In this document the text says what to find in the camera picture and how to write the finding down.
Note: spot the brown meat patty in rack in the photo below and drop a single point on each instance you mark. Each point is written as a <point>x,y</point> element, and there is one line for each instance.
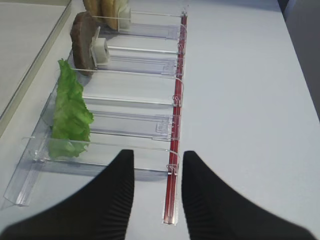
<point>83,30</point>

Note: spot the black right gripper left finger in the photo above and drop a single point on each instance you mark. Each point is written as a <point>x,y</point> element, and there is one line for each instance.
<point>98,211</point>

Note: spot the green lettuce leaf in rack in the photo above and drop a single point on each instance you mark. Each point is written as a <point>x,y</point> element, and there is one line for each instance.
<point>71,119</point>

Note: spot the white metal tray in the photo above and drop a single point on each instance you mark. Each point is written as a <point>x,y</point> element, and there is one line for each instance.
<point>28,29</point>

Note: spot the clear acrylic right food rack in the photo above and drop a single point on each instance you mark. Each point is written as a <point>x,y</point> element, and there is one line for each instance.
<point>135,97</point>

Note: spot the spare bun in right rack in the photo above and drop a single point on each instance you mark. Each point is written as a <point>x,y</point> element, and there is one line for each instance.
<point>93,7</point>

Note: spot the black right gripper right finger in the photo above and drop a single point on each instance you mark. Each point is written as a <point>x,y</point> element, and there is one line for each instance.
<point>215,211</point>

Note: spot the sesame top bun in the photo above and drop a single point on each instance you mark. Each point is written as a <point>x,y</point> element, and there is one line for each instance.
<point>109,10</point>

